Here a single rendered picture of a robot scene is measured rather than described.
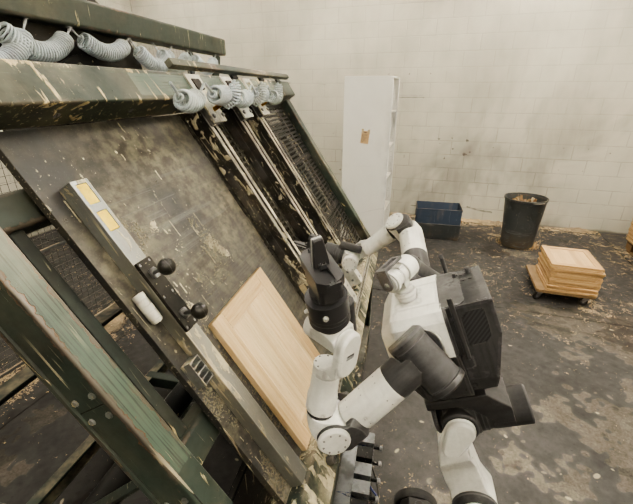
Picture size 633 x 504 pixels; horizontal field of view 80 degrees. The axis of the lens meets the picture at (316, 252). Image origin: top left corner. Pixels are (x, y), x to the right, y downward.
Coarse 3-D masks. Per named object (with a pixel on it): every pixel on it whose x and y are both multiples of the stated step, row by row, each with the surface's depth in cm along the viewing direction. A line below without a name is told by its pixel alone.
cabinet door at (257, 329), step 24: (240, 288) 123; (264, 288) 133; (240, 312) 116; (264, 312) 127; (288, 312) 140; (216, 336) 105; (240, 336) 111; (264, 336) 121; (288, 336) 133; (240, 360) 107; (264, 360) 116; (288, 360) 127; (312, 360) 140; (264, 384) 111; (288, 384) 121; (288, 408) 115; (288, 432) 113
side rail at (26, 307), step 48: (0, 240) 64; (0, 288) 63; (48, 288) 68; (0, 336) 68; (48, 336) 65; (48, 384) 70; (96, 384) 68; (96, 432) 73; (144, 432) 71; (144, 480) 76; (192, 480) 75
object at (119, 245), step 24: (72, 192) 83; (96, 192) 87; (96, 216) 84; (120, 240) 87; (120, 264) 88; (144, 288) 89; (168, 312) 90; (192, 336) 93; (216, 360) 96; (216, 384) 96; (240, 384) 99; (240, 408) 97; (264, 432) 99; (288, 456) 103; (288, 480) 103
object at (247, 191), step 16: (208, 112) 136; (192, 128) 142; (208, 128) 140; (208, 144) 143; (224, 144) 143; (224, 160) 144; (240, 160) 148; (224, 176) 146; (240, 176) 145; (240, 192) 147; (256, 192) 148; (256, 208) 148; (256, 224) 151; (272, 224) 150; (272, 240) 152; (288, 240) 155; (288, 256) 153; (288, 272) 156; (304, 272) 155
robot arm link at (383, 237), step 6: (384, 228) 153; (378, 234) 154; (384, 234) 153; (390, 234) 152; (396, 234) 148; (366, 240) 158; (372, 240) 156; (378, 240) 154; (384, 240) 153; (390, 240) 153; (372, 246) 156; (378, 246) 155
